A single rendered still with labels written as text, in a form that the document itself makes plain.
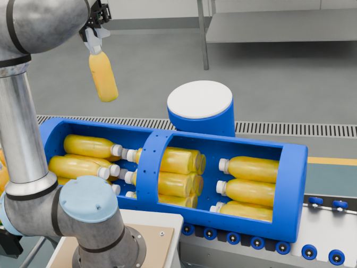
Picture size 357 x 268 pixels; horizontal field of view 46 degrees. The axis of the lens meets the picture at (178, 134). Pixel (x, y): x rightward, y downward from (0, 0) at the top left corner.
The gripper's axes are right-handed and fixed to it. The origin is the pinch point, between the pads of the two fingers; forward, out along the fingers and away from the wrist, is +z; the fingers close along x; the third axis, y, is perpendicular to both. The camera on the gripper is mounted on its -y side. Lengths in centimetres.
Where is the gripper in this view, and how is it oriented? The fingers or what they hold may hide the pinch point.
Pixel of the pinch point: (94, 46)
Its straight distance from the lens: 147.4
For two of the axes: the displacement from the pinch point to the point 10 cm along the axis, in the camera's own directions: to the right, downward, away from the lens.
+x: 3.7, -6.2, 6.9
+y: 9.2, 1.4, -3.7
